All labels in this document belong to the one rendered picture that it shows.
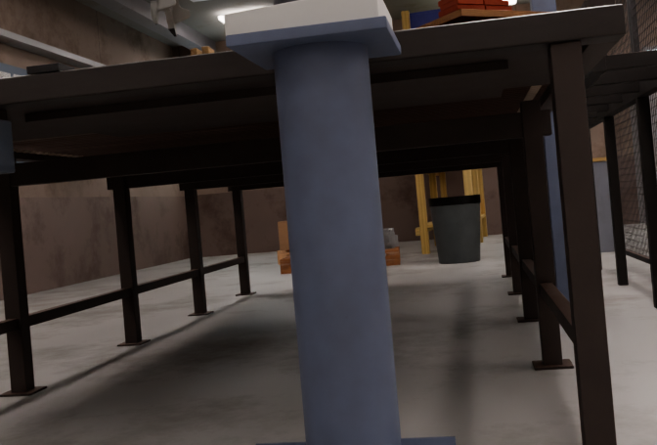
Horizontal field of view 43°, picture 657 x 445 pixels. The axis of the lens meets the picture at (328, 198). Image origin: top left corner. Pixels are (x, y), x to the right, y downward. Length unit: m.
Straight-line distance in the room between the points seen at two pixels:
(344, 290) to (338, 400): 0.19
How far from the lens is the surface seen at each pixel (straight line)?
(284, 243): 8.98
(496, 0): 2.67
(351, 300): 1.43
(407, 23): 8.88
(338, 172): 1.42
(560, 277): 3.70
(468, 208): 7.17
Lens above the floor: 0.57
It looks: 1 degrees up
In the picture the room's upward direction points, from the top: 5 degrees counter-clockwise
